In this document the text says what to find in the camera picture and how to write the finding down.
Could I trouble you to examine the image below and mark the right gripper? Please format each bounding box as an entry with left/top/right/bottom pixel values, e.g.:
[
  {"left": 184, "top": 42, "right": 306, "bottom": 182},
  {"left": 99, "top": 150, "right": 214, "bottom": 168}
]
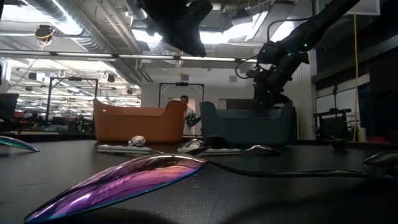
[{"left": 247, "top": 43, "right": 308, "bottom": 112}]

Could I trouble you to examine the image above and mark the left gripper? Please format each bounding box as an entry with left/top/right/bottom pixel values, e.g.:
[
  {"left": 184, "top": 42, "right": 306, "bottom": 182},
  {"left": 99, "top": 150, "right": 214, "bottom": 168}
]
[{"left": 138, "top": 0, "right": 214, "bottom": 58}]

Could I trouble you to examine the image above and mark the silver spoon orange handle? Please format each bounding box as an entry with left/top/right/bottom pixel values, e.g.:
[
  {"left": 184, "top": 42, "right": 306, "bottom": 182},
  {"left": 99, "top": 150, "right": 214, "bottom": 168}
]
[
  {"left": 127, "top": 135, "right": 147, "bottom": 147},
  {"left": 182, "top": 138, "right": 205, "bottom": 151}
]

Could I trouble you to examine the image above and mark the large blue-grey plastic bin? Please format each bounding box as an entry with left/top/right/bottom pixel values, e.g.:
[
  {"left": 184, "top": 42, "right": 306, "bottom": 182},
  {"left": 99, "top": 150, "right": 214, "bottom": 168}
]
[{"left": 198, "top": 101, "right": 296, "bottom": 146}]

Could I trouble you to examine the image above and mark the bright ceiling light panel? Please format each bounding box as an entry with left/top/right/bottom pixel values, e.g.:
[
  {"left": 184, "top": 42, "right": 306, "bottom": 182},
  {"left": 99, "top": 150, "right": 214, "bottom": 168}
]
[{"left": 132, "top": 12, "right": 271, "bottom": 45}]

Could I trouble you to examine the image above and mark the person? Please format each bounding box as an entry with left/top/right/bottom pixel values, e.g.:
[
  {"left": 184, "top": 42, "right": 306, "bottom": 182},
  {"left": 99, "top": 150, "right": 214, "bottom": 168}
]
[{"left": 179, "top": 95, "right": 201, "bottom": 137}]

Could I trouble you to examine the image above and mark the black pegboard cart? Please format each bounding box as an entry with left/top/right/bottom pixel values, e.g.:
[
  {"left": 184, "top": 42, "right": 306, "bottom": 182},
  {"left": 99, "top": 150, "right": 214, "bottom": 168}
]
[{"left": 312, "top": 107, "right": 354, "bottom": 141}]

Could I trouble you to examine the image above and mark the angled ceiling light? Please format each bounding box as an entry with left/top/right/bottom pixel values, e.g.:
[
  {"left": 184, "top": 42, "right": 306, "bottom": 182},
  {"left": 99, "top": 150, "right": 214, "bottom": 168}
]
[{"left": 269, "top": 18, "right": 299, "bottom": 44}]

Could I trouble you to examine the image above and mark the person's handheld black device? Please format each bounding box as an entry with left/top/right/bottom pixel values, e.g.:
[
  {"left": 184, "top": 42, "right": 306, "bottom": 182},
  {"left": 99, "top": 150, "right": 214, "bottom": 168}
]
[{"left": 185, "top": 112, "right": 202, "bottom": 128}]

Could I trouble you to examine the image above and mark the large orange plastic bin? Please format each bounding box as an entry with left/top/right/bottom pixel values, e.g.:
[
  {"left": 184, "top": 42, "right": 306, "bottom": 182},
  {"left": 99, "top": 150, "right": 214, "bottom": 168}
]
[{"left": 93, "top": 98, "right": 188, "bottom": 144}]

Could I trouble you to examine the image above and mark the black table mat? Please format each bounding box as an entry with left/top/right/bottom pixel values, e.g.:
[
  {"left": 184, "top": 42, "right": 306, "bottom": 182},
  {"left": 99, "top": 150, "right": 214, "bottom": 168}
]
[{"left": 0, "top": 133, "right": 398, "bottom": 224}]

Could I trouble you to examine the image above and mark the long linear ceiling light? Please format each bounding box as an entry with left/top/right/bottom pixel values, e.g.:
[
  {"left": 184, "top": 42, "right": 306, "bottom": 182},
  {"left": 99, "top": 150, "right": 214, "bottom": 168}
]
[{"left": 0, "top": 49, "right": 302, "bottom": 65}]

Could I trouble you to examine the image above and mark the white ceiling box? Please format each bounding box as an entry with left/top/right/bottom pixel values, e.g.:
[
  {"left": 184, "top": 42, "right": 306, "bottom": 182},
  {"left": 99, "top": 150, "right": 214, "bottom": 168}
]
[{"left": 346, "top": 0, "right": 381, "bottom": 16}]

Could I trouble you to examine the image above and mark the dark computer monitor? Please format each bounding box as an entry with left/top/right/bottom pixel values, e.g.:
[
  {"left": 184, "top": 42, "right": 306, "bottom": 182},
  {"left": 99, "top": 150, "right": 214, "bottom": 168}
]
[{"left": 0, "top": 92, "right": 19, "bottom": 123}]

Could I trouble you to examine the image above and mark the dark wall screen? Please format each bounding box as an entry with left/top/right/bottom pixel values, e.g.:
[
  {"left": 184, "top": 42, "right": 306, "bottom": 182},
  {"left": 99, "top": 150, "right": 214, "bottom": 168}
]
[{"left": 226, "top": 98, "right": 254, "bottom": 110}]

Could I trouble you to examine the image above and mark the silver ventilation duct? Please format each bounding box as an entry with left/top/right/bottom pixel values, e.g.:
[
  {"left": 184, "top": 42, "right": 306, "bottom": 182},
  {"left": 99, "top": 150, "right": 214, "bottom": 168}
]
[
  {"left": 93, "top": 0, "right": 156, "bottom": 85},
  {"left": 18, "top": 0, "right": 110, "bottom": 54}
]

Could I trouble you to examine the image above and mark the black spoon blue handle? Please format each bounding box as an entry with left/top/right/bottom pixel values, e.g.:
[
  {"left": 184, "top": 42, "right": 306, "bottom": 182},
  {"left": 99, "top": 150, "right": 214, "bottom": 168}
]
[{"left": 362, "top": 149, "right": 398, "bottom": 167}]

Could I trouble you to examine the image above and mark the yellow cable reel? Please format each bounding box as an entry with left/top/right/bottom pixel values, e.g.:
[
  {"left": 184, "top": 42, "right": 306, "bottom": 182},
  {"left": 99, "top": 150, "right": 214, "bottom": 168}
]
[{"left": 33, "top": 24, "right": 57, "bottom": 50}]

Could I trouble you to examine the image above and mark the black gantry frame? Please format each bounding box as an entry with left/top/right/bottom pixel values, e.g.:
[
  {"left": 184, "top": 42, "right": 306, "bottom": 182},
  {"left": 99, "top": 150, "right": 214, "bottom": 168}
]
[{"left": 45, "top": 76, "right": 100, "bottom": 127}]

